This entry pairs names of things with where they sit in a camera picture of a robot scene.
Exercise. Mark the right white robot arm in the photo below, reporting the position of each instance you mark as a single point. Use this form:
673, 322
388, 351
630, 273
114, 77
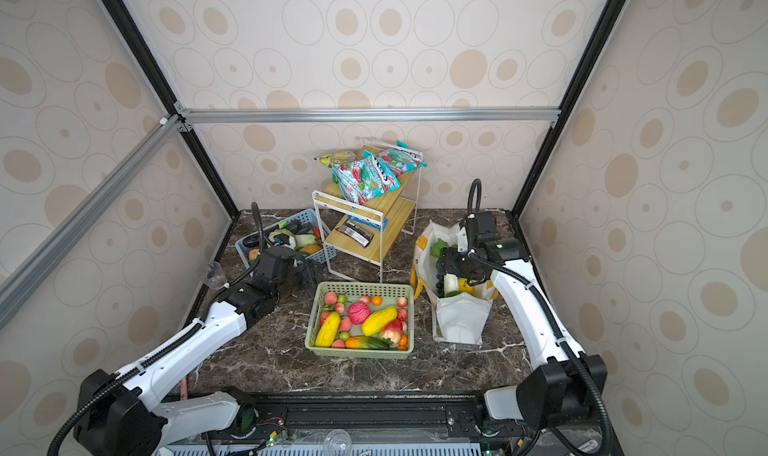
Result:
565, 385

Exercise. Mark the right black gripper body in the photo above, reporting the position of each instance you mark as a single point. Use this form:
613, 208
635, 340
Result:
458, 263

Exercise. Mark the white wire wooden shelf rack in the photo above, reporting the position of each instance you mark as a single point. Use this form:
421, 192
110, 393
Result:
397, 207

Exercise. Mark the green plastic fruit basket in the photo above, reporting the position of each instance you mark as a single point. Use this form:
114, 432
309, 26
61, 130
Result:
338, 296

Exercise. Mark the clear plastic cup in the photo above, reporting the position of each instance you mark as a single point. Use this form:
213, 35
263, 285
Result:
212, 276

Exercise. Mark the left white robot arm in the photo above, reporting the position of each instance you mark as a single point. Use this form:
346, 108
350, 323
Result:
123, 413

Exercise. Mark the green orange papaya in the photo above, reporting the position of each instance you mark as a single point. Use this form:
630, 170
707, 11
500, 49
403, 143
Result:
367, 343

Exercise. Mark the blue snack packet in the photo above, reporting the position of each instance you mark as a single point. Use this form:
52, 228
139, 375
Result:
375, 225

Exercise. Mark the leafy green vegetable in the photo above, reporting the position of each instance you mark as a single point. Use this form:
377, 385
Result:
437, 247

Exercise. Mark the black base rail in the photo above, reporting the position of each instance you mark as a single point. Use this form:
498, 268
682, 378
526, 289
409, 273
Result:
380, 423

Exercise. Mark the dark snack bar packet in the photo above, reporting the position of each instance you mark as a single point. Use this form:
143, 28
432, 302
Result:
355, 233

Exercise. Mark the green cabbage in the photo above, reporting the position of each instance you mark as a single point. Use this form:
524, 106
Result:
282, 237

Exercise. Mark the diagonal aluminium frame bar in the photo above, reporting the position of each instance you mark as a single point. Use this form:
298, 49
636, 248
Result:
23, 283

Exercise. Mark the teal pink snack bag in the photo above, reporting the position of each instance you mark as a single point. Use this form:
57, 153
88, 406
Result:
400, 161

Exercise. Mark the yellow green snack bag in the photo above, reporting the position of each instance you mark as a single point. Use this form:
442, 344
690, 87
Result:
333, 159

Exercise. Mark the white grocery tote bag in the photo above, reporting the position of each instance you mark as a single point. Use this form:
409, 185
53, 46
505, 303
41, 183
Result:
459, 319

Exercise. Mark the blue plastic vegetable basket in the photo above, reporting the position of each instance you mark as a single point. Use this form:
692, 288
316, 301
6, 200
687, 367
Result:
306, 219

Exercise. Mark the horizontal aluminium frame bar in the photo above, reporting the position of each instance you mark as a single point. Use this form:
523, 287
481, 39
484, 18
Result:
360, 116

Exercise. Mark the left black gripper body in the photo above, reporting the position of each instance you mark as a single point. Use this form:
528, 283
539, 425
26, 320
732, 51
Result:
303, 275

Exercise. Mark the white radish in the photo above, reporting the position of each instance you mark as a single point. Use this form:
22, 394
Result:
451, 286

